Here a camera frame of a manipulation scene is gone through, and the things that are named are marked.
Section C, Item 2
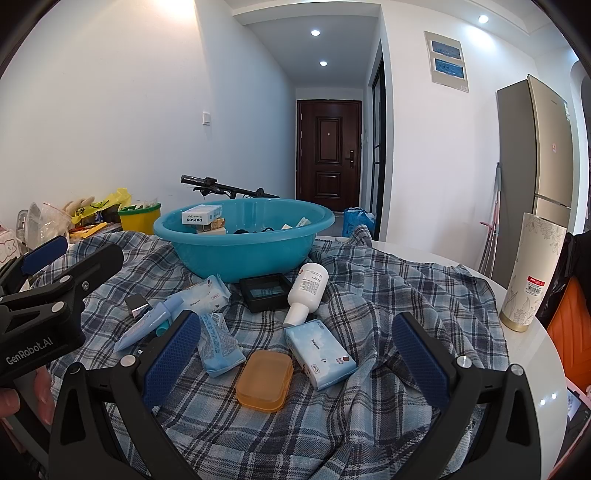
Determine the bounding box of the orange chair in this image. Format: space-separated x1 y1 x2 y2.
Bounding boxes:
547 277 591 393

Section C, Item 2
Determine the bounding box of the black square display box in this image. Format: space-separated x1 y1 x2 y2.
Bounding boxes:
239 273 296 315

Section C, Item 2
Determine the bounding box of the blue patterned tissue pack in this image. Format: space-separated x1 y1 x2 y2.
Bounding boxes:
198 312 247 379

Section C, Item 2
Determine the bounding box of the blue plaid cloth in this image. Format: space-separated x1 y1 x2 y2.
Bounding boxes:
34 224 511 480

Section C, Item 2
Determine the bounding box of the white blue cigarette box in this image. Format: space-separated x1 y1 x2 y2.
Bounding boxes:
181 204 222 227

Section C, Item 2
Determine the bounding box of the light blue tube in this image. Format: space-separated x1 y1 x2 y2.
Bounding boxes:
113 295 188 355

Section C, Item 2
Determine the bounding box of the white plastic bottle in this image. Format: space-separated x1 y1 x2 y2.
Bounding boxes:
283 262 330 328

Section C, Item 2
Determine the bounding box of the clear plastic bag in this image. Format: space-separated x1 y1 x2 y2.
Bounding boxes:
25 202 72 250

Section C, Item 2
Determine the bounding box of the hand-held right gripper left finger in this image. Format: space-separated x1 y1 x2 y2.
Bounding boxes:
48 310 202 480

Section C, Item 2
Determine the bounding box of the orange plastic soap box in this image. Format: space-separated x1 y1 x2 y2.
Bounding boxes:
235 349 294 413

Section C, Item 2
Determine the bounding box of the folded metal drying rack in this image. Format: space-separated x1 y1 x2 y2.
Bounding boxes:
479 161 502 274

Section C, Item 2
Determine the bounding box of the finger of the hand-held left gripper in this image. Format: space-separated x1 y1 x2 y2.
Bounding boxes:
0 235 70 296
0 243 124 320

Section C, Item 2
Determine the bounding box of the white floral thermos bottle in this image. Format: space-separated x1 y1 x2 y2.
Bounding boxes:
499 211 568 333

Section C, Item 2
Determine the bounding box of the blue woven bag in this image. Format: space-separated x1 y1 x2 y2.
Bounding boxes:
342 208 376 238

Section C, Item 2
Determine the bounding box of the light blue tissue pack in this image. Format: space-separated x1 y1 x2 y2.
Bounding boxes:
283 318 358 392

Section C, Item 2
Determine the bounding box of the black framed glass door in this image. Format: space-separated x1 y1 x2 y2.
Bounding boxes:
369 41 389 227

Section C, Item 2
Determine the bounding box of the small black silver box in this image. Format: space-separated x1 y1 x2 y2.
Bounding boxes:
126 295 151 320

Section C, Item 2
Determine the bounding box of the grey wall panel box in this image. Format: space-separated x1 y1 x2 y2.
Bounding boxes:
424 31 470 93

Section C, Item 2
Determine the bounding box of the blue plastic basin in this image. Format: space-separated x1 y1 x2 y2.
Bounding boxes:
153 198 336 284

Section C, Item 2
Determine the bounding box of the person's left hand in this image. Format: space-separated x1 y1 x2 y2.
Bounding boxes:
0 364 58 428

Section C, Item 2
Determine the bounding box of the yellow green desktop bin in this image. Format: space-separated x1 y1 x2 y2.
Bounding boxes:
118 202 162 235

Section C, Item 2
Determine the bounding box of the gold grey refrigerator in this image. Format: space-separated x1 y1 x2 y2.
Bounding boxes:
496 74 581 284

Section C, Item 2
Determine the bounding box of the stack of books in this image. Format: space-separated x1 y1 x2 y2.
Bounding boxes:
69 222 122 239

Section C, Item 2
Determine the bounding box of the yellow plastic bag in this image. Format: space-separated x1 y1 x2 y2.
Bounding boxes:
69 188 132 222

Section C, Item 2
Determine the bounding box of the dark brown entrance door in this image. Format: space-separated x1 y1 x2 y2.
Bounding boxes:
296 99 362 202

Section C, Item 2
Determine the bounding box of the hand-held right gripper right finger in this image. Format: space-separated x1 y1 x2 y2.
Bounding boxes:
392 312 543 480

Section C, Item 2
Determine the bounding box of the blue white wipes pack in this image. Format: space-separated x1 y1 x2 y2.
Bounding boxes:
173 274 232 315

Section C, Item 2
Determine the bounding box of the dark jacket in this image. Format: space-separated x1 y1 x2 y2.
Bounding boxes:
536 231 591 324

